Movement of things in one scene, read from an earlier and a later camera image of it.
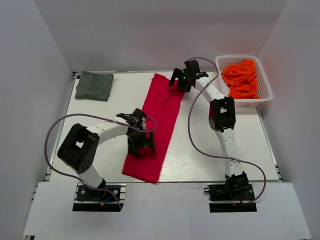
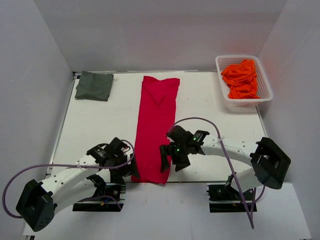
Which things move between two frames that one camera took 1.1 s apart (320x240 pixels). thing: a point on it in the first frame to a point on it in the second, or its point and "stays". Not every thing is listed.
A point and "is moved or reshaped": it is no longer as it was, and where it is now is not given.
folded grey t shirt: (94, 85) stays
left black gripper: (133, 150) to (117, 176)
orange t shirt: (241, 78) stays
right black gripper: (176, 73) to (168, 150)
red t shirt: (162, 104) is moved or reshaped
